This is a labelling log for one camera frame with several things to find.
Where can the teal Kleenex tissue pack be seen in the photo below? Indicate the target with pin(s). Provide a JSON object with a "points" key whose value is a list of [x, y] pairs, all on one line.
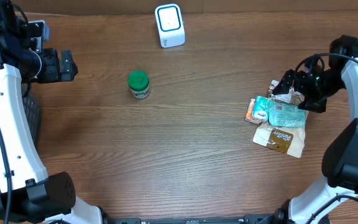
{"points": [[261, 108]]}

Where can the white barcode scanner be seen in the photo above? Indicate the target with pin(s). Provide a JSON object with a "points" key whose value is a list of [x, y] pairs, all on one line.
{"points": [[170, 25]]}

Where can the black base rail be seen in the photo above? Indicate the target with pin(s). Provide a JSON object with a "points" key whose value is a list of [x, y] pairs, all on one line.
{"points": [[247, 219]]}

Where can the brown snack pouch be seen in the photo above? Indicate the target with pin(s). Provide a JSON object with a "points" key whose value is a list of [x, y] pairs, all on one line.
{"points": [[287, 140]]}

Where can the green lid jar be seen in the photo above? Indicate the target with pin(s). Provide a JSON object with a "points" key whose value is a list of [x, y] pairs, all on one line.
{"points": [[139, 84]]}

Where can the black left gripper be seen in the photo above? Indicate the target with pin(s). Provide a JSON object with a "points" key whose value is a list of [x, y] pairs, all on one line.
{"points": [[56, 73]]}

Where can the orange Kleenex tissue pack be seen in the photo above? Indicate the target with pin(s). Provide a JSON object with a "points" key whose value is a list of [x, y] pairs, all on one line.
{"points": [[248, 117]]}

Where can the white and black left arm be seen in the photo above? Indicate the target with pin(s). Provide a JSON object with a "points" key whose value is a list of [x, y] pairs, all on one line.
{"points": [[27, 192]]}

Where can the teal wet wipes pack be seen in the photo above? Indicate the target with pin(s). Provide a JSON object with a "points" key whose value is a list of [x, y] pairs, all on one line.
{"points": [[284, 115]]}

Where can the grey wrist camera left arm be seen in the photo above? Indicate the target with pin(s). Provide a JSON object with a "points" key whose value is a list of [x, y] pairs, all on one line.
{"points": [[38, 32]]}

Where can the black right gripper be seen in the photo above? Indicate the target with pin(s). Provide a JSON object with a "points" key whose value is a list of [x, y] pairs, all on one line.
{"points": [[301, 78]]}

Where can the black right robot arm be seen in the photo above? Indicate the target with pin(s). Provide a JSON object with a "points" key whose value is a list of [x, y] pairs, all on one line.
{"points": [[339, 179]]}

